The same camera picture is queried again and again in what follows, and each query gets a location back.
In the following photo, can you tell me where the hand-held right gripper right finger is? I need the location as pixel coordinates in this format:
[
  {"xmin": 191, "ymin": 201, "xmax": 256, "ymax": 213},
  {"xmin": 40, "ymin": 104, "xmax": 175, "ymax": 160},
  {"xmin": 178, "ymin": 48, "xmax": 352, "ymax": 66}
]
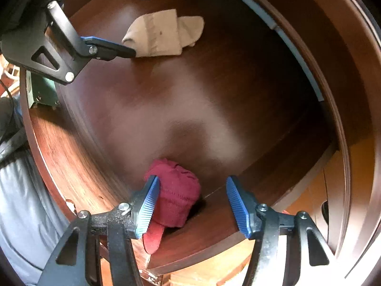
[{"xmin": 226, "ymin": 176, "xmax": 335, "ymax": 286}]

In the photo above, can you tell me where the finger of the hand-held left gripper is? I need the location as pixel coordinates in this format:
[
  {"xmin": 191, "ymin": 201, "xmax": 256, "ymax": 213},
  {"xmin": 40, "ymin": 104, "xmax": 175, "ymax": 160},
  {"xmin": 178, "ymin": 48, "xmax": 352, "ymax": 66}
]
[{"xmin": 0, "ymin": 1, "xmax": 137, "ymax": 86}]

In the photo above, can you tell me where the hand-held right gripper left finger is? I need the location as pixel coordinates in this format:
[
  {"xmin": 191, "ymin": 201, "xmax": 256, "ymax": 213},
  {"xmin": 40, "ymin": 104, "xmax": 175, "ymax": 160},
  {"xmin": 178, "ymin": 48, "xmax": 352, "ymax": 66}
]
[{"xmin": 36, "ymin": 175, "xmax": 161, "ymax": 286}]

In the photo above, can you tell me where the dark red underwear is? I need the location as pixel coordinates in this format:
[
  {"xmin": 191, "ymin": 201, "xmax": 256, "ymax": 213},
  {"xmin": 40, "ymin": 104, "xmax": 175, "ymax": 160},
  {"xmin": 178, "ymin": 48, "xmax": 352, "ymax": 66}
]
[{"xmin": 142, "ymin": 159, "xmax": 201, "ymax": 255}]

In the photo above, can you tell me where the tan underwear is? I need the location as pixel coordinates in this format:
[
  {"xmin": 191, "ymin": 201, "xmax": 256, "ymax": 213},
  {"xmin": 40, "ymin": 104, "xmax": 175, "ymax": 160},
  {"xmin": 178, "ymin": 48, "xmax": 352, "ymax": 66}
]
[{"xmin": 121, "ymin": 8, "xmax": 205, "ymax": 58}]

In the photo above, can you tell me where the green metal box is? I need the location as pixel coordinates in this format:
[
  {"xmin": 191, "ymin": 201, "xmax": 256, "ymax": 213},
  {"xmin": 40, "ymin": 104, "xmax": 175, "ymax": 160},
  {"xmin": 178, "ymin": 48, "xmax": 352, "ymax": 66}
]
[{"xmin": 26, "ymin": 71, "xmax": 60, "ymax": 108}]

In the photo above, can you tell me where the person's grey jacket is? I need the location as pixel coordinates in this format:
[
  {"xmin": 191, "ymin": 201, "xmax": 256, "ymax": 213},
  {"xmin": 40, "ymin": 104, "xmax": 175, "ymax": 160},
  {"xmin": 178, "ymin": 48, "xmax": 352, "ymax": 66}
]
[{"xmin": 0, "ymin": 147, "xmax": 73, "ymax": 286}]

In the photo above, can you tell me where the dark wooden dresser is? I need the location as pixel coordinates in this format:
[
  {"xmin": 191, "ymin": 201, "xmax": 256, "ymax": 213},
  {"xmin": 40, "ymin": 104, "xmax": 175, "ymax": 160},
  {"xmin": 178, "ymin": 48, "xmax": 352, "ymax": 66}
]
[{"xmin": 232, "ymin": 0, "xmax": 381, "ymax": 286}]

